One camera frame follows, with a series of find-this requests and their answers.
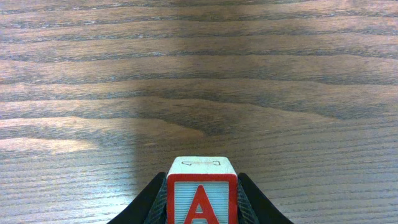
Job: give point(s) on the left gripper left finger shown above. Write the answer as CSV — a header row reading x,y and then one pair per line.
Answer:
x,y
137,211

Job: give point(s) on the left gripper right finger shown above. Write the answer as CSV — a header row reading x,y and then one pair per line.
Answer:
x,y
254,207

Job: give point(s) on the red letter A block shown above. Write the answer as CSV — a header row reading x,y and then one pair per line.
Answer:
x,y
202,190

